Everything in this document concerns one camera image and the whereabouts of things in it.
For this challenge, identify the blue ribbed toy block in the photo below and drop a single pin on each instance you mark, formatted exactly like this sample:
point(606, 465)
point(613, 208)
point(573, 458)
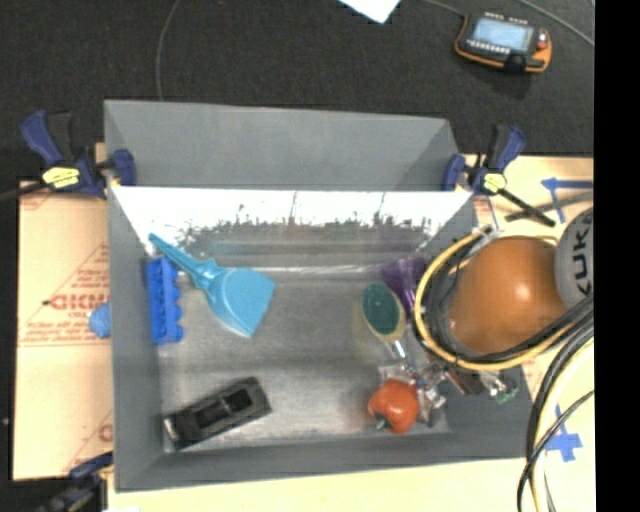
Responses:
point(164, 300)

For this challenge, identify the purple clear plastic thing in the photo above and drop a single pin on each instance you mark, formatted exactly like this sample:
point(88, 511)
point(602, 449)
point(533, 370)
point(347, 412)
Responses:
point(402, 280)

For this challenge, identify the orange toy bell pepper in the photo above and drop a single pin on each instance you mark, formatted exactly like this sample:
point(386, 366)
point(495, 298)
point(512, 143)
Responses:
point(397, 406)

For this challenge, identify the light blue plastic scoop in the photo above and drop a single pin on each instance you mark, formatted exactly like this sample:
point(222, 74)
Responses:
point(240, 300)

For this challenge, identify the blue rounded lump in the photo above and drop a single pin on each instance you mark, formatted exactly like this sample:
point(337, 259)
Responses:
point(101, 320)

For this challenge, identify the brown cardboard board red print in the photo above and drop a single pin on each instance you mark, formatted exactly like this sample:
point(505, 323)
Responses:
point(60, 380)

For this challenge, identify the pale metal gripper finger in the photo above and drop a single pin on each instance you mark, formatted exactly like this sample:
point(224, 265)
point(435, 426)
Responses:
point(431, 400)
point(411, 374)

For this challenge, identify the grey metal bin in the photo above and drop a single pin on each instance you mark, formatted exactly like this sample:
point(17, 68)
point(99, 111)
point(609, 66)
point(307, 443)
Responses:
point(310, 350)

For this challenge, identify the green and yellow dish scrubber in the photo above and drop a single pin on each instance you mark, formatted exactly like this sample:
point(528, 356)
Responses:
point(382, 311)

